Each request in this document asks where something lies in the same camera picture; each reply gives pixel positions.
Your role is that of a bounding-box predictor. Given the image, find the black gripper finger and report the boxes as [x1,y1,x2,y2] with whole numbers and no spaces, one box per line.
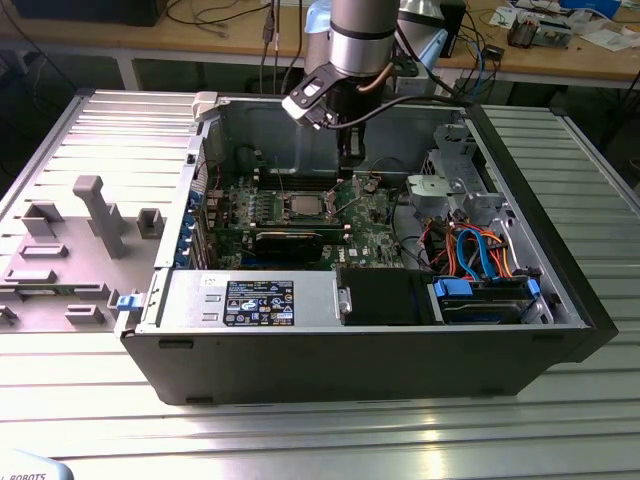
[338,130,369,169]

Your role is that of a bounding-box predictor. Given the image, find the metal socket cover frame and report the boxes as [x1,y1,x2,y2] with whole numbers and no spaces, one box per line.
[324,174,366,215]

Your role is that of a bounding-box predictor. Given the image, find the CPU socket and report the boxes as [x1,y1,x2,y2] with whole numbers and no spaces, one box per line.
[280,188,339,225]

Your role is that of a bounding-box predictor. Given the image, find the finned CPU cooler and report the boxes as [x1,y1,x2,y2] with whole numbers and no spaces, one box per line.
[507,13,540,50]

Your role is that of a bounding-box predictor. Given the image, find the green motherboard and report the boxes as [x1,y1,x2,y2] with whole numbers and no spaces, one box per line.
[202,172,406,274]

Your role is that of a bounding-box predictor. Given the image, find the white paper tag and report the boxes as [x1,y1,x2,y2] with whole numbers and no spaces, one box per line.
[433,74,457,102]

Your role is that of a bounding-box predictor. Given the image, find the silver metal drive cage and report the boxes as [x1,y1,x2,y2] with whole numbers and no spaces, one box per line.
[404,122,509,226]

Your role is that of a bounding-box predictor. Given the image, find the black graphics card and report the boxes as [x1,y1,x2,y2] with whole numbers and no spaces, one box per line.
[214,224,350,264]

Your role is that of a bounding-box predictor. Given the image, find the pale grey case latch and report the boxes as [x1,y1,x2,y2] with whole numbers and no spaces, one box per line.
[192,91,231,123]

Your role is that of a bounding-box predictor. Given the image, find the wooden workbench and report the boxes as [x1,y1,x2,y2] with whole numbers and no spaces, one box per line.
[0,0,640,94]

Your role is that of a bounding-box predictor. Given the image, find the blue disk carrier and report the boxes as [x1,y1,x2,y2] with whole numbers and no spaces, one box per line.
[433,277,544,324]

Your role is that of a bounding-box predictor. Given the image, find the small metal device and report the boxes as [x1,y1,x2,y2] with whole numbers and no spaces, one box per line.
[537,18,574,51]

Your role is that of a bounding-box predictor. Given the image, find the hard disk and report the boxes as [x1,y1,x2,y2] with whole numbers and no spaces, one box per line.
[437,282,539,326]

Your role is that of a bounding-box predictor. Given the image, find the silver power supply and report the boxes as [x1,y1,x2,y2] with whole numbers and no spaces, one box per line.
[159,269,346,331]

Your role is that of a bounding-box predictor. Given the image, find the black and grey PC case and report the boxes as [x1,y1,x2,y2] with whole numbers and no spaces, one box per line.
[113,89,619,407]

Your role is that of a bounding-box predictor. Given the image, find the blue box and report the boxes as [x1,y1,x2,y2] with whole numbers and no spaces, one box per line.
[558,0,625,16]

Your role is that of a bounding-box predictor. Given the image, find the white papers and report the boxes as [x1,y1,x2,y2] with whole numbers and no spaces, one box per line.
[582,28,636,52]

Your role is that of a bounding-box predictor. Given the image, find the large black box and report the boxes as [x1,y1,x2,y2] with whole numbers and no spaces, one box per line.
[13,0,162,27]

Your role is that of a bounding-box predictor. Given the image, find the grey parts rack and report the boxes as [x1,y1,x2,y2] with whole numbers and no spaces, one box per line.
[0,174,169,334]

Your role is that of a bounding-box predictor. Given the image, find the black camera cable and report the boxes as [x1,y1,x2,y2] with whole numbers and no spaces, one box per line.
[322,94,481,132]

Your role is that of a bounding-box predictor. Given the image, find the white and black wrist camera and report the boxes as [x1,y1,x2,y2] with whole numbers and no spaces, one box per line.
[280,64,337,132]

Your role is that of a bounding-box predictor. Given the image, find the pale grey wrist camera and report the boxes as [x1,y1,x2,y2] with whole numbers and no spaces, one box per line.
[393,59,430,95]

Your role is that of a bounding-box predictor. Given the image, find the red and black twisted wire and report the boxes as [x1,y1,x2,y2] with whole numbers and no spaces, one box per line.
[196,159,224,194]

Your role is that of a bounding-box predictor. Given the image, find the blue flat data cable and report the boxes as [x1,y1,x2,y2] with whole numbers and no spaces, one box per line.
[455,225,502,282]

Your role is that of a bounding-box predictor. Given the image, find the orange wire bundle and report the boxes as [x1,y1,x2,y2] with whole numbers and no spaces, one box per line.
[424,222,529,281]

